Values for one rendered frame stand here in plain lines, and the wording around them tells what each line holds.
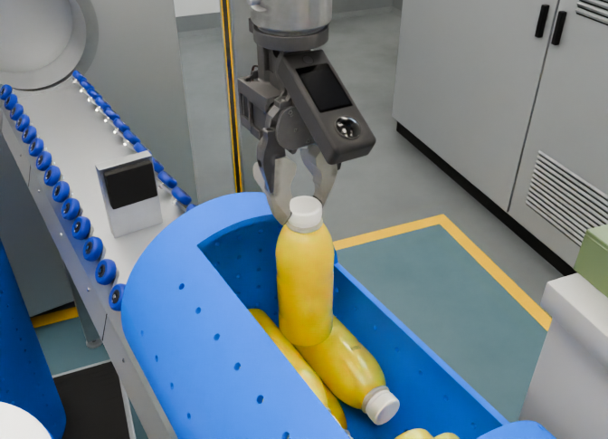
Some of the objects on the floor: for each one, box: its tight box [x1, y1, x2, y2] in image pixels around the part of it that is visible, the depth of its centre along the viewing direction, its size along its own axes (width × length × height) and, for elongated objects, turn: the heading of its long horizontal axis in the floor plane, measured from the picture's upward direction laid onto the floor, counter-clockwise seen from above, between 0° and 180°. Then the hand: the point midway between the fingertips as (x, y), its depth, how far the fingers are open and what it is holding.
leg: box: [59, 253, 102, 348], centre depth 197 cm, size 6×6×63 cm
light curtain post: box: [218, 0, 264, 194], centre depth 147 cm, size 6×6×170 cm
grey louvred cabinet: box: [392, 0, 608, 276], centre depth 237 cm, size 54×215×145 cm, turn 22°
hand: (303, 210), depth 65 cm, fingers closed on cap, 4 cm apart
